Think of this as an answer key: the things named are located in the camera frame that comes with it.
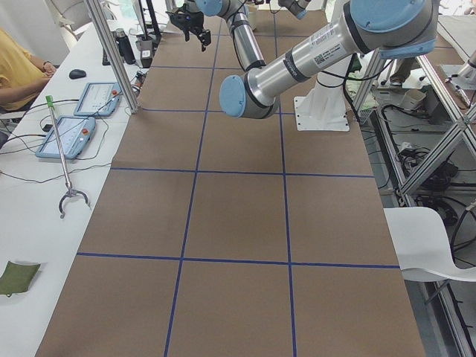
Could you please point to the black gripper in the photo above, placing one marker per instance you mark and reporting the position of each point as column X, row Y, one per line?
column 193, row 23

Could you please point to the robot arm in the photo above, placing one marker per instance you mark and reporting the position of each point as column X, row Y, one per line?
column 295, row 7
column 398, row 29

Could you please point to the black water bottle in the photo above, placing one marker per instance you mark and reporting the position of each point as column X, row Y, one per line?
column 124, row 46

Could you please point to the upper blue teach pendant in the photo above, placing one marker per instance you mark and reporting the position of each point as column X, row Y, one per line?
column 98, row 99

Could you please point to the blue teach pendant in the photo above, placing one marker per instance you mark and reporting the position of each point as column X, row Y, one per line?
column 74, row 134
column 98, row 99

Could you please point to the black computer mouse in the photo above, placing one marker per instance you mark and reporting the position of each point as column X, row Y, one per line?
column 77, row 74

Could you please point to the lower blue teach pendant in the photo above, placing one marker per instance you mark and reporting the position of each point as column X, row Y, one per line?
column 74, row 134

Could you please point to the person in yellow shirt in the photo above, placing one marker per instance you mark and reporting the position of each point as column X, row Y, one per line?
column 23, row 75

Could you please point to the green cloth pouch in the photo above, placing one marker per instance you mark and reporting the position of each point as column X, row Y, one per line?
column 16, row 278

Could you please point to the white curved chair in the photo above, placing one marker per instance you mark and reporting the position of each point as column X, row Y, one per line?
column 422, row 246

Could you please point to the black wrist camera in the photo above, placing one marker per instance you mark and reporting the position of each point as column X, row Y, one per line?
column 185, row 19

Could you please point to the aluminium frame post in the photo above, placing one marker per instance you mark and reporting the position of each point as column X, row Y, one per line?
column 109, row 45

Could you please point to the white central pedestal column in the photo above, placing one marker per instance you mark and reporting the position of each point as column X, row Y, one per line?
column 327, row 108

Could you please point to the green handled reach grabber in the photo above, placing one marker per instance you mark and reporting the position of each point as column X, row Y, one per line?
column 70, row 192

